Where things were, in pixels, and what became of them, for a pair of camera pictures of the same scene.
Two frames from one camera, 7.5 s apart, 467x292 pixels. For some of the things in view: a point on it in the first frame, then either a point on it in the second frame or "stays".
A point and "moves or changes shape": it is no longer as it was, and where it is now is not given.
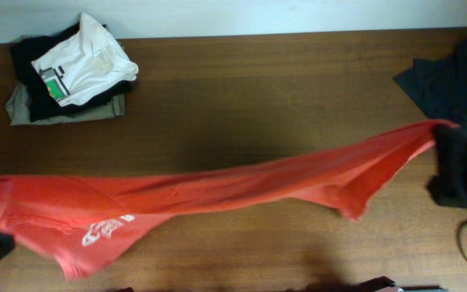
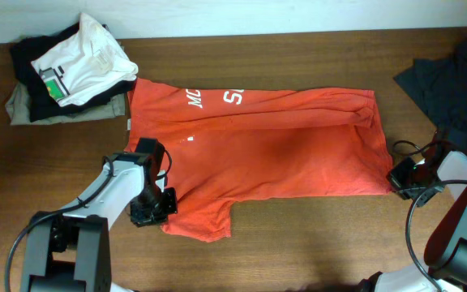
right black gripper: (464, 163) -> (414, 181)
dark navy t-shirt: (453, 90) stays
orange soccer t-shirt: (73, 221) moves or changes shape
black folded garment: (42, 103) stays
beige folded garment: (19, 111) stays
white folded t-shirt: (87, 65) stays
